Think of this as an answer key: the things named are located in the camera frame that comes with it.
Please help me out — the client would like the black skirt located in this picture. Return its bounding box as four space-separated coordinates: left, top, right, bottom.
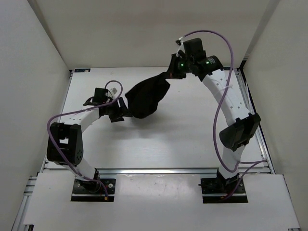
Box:
125 72 170 119

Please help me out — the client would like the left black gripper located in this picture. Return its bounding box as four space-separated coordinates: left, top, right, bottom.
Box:
103 97 132 123

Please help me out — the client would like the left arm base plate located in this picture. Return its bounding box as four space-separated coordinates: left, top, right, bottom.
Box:
71 178 116 202

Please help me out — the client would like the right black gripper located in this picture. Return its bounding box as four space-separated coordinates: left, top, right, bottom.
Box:
163 54 193 80

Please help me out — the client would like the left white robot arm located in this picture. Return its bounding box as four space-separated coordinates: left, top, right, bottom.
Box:
47 88 131 193

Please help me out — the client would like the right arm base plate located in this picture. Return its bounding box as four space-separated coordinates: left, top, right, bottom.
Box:
199 172 248 204

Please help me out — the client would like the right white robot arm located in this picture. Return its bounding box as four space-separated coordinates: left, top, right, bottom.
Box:
167 38 261 193

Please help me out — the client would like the left blue corner label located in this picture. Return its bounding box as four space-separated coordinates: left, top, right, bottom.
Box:
74 68 91 73

